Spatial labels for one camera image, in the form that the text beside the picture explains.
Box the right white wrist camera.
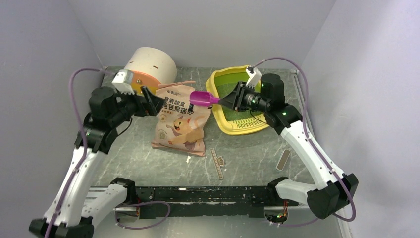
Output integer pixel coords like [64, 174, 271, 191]
[246, 66, 262, 88]

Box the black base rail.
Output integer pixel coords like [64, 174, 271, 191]
[116, 184, 298, 219]

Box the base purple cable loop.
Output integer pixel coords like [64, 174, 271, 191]
[114, 202, 172, 230]

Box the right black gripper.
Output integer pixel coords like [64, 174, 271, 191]
[218, 81, 270, 113]

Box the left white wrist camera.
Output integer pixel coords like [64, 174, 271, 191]
[111, 69, 135, 95]

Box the white orange cylindrical bin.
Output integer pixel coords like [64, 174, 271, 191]
[124, 47, 177, 95]

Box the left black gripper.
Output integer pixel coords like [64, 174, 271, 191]
[110, 85, 166, 125]

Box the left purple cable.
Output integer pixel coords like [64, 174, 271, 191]
[44, 67, 115, 238]

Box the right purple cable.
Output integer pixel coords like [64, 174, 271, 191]
[253, 57, 357, 228]

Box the small white grey clip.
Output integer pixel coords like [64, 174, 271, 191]
[275, 149, 291, 171]

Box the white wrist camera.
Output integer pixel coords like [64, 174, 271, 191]
[111, 69, 135, 95]
[246, 66, 262, 88]

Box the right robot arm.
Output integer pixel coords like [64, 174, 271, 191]
[218, 73, 359, 219]

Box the pink cat litter bag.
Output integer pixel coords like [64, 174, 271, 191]
[151, 81, 211, 156]

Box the magenta plastic scoop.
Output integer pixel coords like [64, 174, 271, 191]
[189, 91, 220, 107]

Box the torn bag top strip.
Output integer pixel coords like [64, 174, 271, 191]
[210, 148, 225, 180]

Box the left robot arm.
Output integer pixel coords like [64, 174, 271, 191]
[29, 86, 165, 238]

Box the yellow green litter box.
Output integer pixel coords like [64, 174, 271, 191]
[206, 65, 273, 136]

